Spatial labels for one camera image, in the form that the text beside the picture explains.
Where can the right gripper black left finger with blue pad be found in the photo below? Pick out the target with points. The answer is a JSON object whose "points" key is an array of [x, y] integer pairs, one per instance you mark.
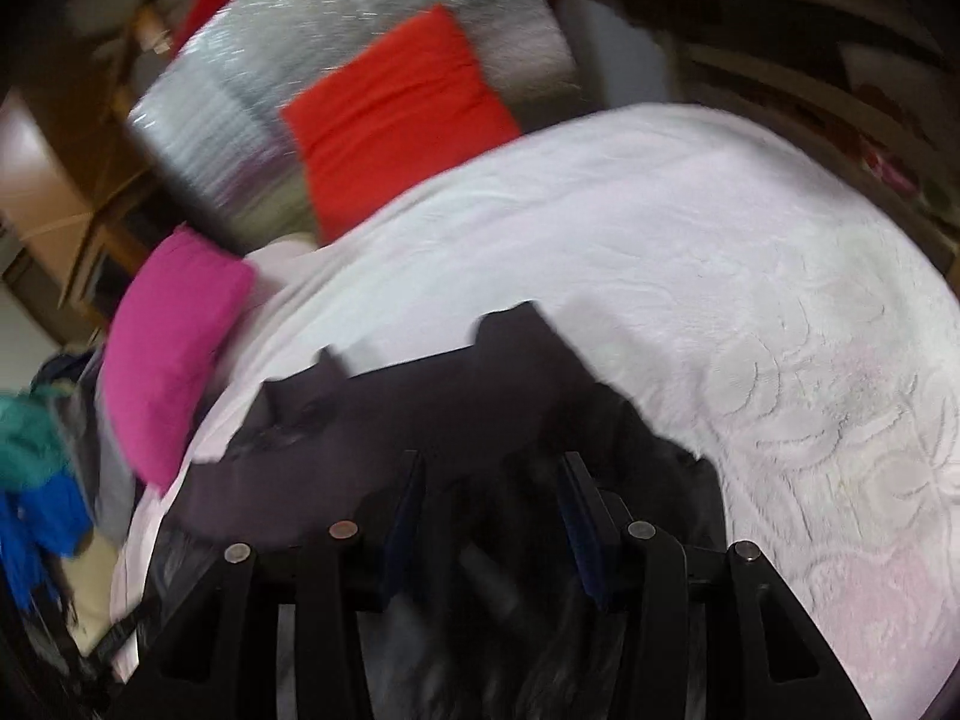
{"points": [[347, 620]]}

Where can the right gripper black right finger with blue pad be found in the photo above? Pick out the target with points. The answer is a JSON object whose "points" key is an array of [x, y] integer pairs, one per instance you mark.
{"points": [[764, 657]]}

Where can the black jacket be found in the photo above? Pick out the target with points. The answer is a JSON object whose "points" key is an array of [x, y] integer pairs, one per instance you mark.
{"points": [[508, 406]]}

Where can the blue garment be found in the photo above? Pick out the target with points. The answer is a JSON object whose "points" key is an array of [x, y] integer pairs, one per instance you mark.
{"points": [[50, 520]]}

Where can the magenta pillow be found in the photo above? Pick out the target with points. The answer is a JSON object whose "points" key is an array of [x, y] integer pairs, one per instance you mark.
{"points": [[162, 346]]}

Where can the white embossed bed blanket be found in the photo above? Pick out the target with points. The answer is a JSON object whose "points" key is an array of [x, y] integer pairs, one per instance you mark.
{"points": [[754, 309]]}

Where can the teal garment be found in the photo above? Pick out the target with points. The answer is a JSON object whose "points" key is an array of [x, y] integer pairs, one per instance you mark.
{"points": [[31, 446]]}

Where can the grey garment pile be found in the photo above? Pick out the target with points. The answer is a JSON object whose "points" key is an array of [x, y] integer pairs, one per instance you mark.
{"points": [[110, 489]]}

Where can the brown wooden cabinet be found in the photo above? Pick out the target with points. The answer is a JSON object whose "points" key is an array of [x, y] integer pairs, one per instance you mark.
{"points": [[85, 203]]}

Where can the red pillow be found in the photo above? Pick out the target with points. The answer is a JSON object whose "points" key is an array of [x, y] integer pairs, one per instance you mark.
{"points": [[412, 105]]}

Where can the silver foil insulation mat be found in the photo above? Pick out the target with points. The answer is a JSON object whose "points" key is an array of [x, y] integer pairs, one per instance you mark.
{"points": [[212, 123]]}

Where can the wooden bed frame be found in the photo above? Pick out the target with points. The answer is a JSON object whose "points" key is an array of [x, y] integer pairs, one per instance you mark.
{"points": [[868, 88]]}

